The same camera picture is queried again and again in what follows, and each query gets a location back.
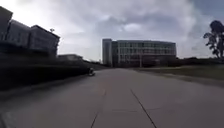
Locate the grey concrete slab pavement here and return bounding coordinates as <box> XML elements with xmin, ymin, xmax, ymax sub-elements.
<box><xmin>0</xmin><ymin>68</ymin><xmax>224</xmax><ymax>128</ymax></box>

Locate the row of distant bushes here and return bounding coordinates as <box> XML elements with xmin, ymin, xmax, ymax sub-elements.
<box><xmin>175</xmin><ymin>56</ymin><xmax>224</xmax><ymax>67</ymax></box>

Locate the dark tree with spreading crown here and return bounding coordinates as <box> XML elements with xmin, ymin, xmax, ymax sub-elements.
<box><xmin>203</xmin><ymin>20</ymin><xmax>224</xmax><ymax>60</ymax></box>

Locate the dark trimmed hedge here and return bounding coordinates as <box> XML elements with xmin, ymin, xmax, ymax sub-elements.
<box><xmin>0</xmin><ymin>62</ymin><xmax>92</xmax><ymax>90</ymax></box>

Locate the small dark vehicle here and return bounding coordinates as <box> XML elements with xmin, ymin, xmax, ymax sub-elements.
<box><xmin>87</xmin><ymin>67</ymin><xmax>96</xmax><ymax>77</ymax></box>

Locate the low building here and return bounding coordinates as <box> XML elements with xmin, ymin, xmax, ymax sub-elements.
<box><xmin>57</xmin><ymin>53</ymin><xmax>84</xmax><ymax>62</ymax></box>

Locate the dark building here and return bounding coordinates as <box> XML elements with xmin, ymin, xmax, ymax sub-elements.
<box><xmin>0</xmin><ymin>6</ymin><xmax>14</xmax><ymax>43</ymax></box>
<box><xmin>6</xmin><ymin>19</ymin><xmax>61</xmax><ymax>57</ymax></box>

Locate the wide multi-storey building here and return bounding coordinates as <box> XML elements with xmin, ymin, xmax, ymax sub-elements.
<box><xmin>101</xmin><ymin>38</ymin><xmax>178</xmax><ymax>68</ymax></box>

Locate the grass lawn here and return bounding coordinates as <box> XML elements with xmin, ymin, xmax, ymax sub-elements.
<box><xmin>135</xmin><ymin>65</ymin><xmax>224</xmax><ymax>81</ymax></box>

